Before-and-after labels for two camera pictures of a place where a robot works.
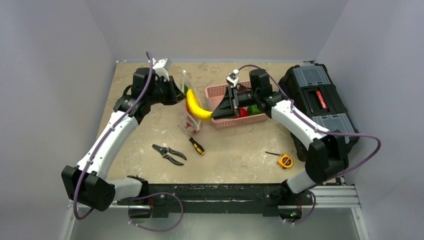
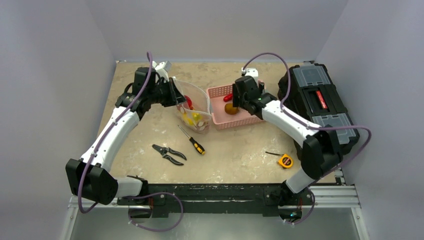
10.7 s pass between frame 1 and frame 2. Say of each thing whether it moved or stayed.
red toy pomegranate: moved
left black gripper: stayed
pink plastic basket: stayed
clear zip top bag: moved
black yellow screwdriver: stayed
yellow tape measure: stayed
